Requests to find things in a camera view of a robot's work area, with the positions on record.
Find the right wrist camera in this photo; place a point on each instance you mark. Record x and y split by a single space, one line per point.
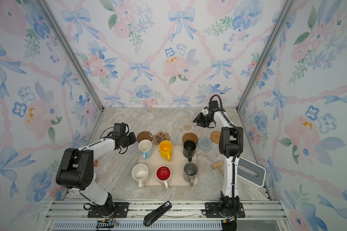
213 105

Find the wooden mallet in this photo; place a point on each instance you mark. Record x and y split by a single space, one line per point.
218 165

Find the cork paw print coaster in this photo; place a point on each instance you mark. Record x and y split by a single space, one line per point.
161 136

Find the light blue woven coaster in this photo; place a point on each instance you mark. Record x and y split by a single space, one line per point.
205 143

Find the red interior white mug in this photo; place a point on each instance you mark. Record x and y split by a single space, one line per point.
163 175

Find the black mug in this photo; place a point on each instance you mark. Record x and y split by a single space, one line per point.
189 150

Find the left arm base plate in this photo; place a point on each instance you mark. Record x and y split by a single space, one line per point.
120 210

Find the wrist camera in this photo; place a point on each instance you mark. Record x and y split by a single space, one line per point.
213 105
120 129

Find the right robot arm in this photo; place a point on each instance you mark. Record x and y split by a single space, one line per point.
231 147

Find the black handheld device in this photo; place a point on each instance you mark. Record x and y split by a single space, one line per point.
154 215

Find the multicolour woven rope coaster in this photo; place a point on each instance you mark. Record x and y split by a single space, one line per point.
187 127

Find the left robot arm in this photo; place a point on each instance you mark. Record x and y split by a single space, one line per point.
76 172

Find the clear plastic snack cup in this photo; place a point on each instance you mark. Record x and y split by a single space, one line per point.
96 163

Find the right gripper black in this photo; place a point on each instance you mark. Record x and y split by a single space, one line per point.
199 121

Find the scratched dark wooden coaster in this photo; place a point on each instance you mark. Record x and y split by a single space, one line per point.
145 135

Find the plain round wooden coaster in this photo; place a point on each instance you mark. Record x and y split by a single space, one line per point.
190 137

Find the beige serving tray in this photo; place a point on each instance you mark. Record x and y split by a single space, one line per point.
176 166

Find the light blue mug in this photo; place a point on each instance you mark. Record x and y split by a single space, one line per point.
145 147

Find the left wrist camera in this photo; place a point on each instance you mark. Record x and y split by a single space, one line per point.
120 129

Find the grey mug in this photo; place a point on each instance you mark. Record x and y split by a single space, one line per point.
190 173

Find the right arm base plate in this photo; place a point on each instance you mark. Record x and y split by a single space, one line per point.
213 210

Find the yellow mug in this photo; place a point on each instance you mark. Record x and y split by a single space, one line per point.
166 150

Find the wicker rattan coaster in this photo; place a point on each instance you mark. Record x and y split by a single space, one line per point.
215 137

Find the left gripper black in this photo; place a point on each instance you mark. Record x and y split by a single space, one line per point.
133 138

